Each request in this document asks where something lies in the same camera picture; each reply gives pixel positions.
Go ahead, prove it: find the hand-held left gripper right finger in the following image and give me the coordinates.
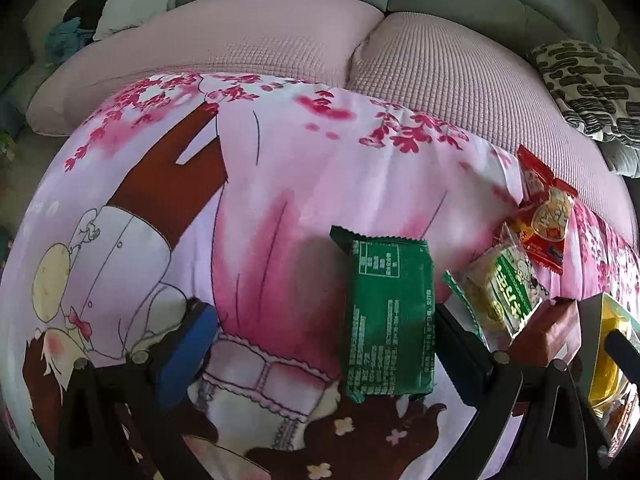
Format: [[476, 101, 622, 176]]
[[432, 302, 617, 480]]

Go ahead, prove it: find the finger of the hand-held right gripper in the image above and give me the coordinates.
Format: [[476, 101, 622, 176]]
[[604, 331, 640, 362]]

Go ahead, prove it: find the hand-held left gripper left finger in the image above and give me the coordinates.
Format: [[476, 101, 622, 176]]
[[55, 300, 222, 480]]

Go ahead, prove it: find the yellow snack packet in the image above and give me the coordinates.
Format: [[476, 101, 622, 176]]
[[587, 310, 640, 411]]

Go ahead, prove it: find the dark green snack packet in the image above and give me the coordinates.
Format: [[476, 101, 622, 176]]
[[329, 226, 437, 405]]

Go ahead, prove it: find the brown box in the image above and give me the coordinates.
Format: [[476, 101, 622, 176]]
[[509, 299, 582, 367]]

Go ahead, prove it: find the green and clear pastry packet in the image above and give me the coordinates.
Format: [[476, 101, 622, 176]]
[[444, 232, 553, 352]]

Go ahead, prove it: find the red packet with cream label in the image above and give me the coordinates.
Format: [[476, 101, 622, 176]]
[[509, 187, 577, 275]]

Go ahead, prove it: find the grey cushion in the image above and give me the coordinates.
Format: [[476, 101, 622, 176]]
[[597, 137, 640, 178]]

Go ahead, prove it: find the printed pink blanket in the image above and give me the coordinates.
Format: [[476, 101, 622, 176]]
[[0, 72, 640, 480]]

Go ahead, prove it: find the black and white patterned pillow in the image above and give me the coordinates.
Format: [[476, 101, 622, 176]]
[[530, 40, 640, 147]]

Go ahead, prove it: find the pink sofa cover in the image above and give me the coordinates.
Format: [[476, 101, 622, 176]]
[[25, 0, 640, 251]]

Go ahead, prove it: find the teal cloth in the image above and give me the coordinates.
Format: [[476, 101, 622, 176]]
[[46, 17, 96, 63]]

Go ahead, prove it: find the dark cloth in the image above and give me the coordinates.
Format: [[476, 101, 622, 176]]
[[64, 0, 118, 36]]

